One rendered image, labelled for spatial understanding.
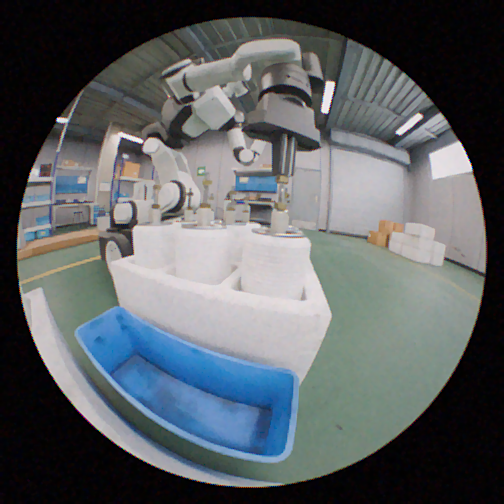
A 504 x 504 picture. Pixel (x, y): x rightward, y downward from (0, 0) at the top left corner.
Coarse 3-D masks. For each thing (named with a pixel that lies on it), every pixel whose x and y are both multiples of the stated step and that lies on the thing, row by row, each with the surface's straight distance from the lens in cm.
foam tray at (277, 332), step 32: (128, 288) 33; (160, 288) 24; (192, 288) 21; (224, 288) 21; (320, 288) 24; (160, 320) 29; (192, 320) 23; (224, 320) 20; (256, 320) 19; (288, 320) 18; (320, 320) 18; (224, 352) 24; (256, 352) 22; (288, 352) 22
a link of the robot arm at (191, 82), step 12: (228, 60) 40; (180, 72) 46; (192, 72) 43; (204, 72) 41; (216, 72) 40; (228, 72) 39; (180, 84) 45; (192, 84) 43; (204, 84) 42; (216, 84) 42; (180, 96) 48; (192, 96) 47
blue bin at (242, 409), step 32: (96, 320) 30; (128, 320) 30; (96, 352) 33; (128, 352) 37; (160, 352) 28; (192, 352) 22; (128, 384) 34; (160, 384) 32; (192, 384) 30; (224, 384) 25; (256, 384) 22; (288, 384) 20; (160, 416) 30; (192, 416) 29; (224, 416) 28; (256, 416) 28; (288, 416) 17; (224, 448) 15; (256, 448) 27; (288, 448) 16
